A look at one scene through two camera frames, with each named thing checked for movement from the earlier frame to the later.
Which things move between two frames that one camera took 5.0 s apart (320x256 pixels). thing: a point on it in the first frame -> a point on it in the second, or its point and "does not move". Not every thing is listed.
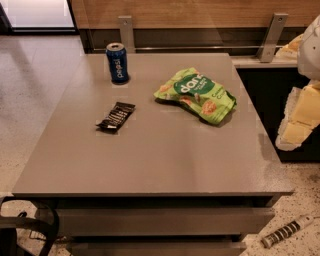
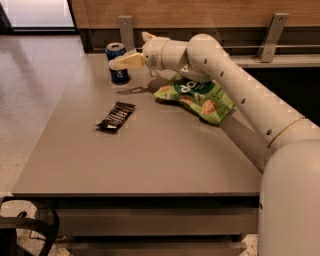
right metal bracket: (271, 41) does not move
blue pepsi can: (118, 62) does not move
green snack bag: (210, 102) does not move
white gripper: (310, 53) -> (152, 53)
